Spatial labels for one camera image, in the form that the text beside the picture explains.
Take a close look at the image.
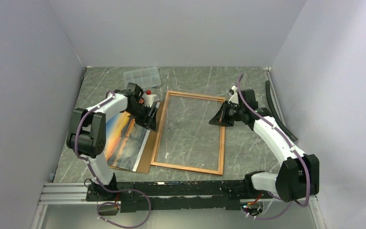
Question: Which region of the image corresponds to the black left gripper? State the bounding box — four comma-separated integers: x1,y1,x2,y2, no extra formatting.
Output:
125,103,158,132

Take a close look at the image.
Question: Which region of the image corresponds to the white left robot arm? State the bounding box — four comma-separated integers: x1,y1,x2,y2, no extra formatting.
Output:
66,83,158,200

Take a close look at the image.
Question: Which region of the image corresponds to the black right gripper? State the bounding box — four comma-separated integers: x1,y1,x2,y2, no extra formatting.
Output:
209,100,245,127

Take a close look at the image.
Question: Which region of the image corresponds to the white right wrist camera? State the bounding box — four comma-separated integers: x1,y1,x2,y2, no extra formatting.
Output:
228,85,239,104

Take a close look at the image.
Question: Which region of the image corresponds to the clear plastic organizer box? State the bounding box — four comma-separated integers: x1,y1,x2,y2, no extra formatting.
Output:
123,67,161,91

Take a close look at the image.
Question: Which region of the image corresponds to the aluminium extrusion rail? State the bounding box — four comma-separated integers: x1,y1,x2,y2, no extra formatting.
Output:
32,183,326,229

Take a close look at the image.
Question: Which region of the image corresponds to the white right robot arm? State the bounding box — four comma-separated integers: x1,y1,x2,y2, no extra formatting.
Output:
209,86,319,202

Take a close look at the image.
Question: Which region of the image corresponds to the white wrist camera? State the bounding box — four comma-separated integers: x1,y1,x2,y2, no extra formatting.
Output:
228,85,239,104
142,90,157,107

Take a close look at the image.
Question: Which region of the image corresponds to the wooden picture frame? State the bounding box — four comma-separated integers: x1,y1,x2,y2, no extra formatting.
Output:
150,90,225,176

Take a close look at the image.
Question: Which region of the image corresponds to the brown backing board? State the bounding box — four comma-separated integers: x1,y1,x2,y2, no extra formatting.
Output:
109,102,164,175

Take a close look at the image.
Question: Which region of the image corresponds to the black foam tube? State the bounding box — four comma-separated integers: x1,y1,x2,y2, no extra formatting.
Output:
265,80,298,143

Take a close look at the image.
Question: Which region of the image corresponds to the sunset photo print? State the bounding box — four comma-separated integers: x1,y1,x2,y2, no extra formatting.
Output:
102,101,162,173

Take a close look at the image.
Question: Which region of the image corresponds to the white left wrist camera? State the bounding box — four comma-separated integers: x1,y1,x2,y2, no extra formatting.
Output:
142,90,157,107

